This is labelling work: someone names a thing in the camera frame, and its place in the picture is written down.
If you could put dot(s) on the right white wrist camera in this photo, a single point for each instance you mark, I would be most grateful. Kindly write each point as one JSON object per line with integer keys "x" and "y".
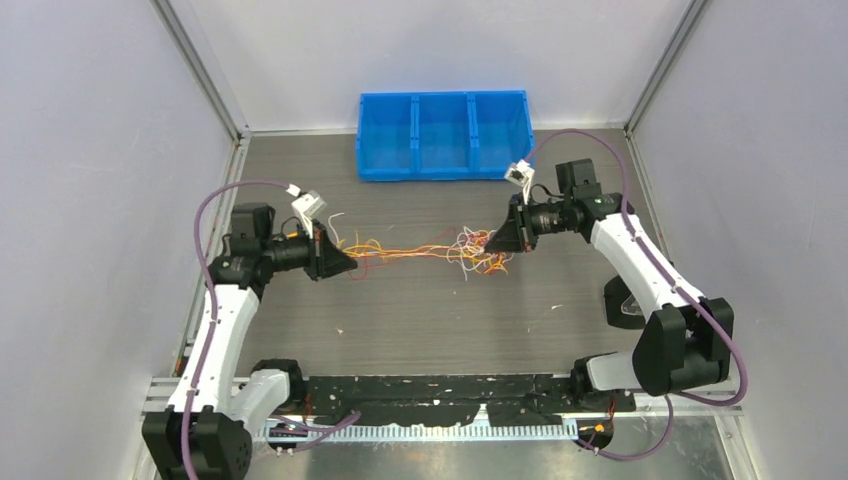
{"x": 521, "y": 174}

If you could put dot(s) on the blue three-compartment plastic bin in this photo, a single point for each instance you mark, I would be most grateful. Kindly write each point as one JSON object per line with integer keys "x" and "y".
{"x": 441, "y": 136}

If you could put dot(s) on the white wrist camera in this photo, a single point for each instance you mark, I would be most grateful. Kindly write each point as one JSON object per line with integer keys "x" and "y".
{"x": 306, "y": 205}
{"x": 521, "y": 174}

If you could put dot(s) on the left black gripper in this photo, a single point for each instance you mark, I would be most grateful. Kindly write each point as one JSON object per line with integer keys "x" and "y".
{"x": 326, "y": 259}

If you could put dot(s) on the black triangular stand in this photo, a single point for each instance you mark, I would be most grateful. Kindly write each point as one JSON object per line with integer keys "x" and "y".
{"x": 621, "y": 309}

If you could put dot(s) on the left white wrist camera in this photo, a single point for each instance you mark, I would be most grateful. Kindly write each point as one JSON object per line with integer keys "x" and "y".
{"x": 306, "y": 205}

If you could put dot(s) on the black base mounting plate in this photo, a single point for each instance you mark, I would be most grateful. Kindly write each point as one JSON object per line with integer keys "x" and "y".
{"x": 450, "y": 400}

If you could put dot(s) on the aluminium front rail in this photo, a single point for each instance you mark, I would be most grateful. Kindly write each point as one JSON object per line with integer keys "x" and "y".
{"x": 287, "y": 428}

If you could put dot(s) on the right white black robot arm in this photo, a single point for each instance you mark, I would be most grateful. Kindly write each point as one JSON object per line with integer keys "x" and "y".
{"x": 683, "y": 334}

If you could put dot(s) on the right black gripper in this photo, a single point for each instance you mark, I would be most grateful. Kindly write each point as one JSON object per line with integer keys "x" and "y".
{"x": 519, "y": 229}

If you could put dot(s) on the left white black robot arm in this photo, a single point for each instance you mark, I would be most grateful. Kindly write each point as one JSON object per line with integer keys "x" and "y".
{"x": 207, "y": 430}

